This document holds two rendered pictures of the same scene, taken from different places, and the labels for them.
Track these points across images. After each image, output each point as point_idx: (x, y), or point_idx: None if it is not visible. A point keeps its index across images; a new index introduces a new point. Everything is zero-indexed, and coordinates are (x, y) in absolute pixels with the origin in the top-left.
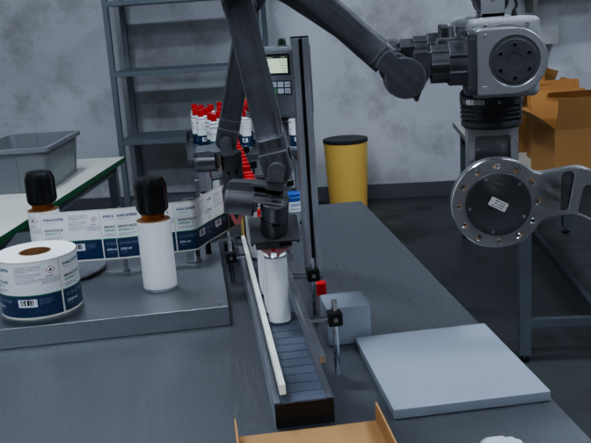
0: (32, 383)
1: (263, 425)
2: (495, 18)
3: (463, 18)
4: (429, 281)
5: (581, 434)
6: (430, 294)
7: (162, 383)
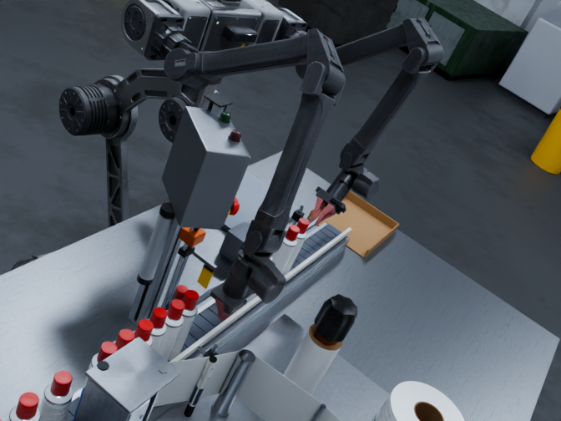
0: (430, 380)
1: (347, 253)
2: (273, 6)
3: (224, 8)
4: (103, 236)
5: (258, 163)
6: (133, 230)
7: (364, 313)
